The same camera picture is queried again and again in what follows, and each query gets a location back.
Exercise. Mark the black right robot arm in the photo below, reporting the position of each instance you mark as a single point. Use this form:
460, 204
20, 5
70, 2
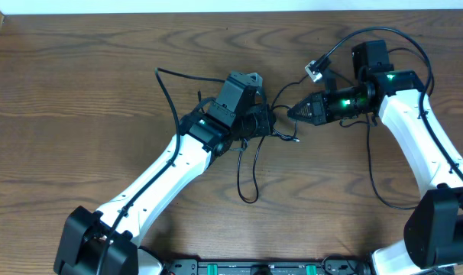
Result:
433, 235

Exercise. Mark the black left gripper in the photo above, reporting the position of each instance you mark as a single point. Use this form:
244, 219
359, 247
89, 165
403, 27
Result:
268, 124

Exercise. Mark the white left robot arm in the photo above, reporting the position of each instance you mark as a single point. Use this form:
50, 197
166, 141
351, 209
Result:
108, 241

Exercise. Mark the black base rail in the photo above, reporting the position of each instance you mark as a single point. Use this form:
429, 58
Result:
335, 265

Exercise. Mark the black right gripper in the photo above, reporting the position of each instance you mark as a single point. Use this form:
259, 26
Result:
322, 109

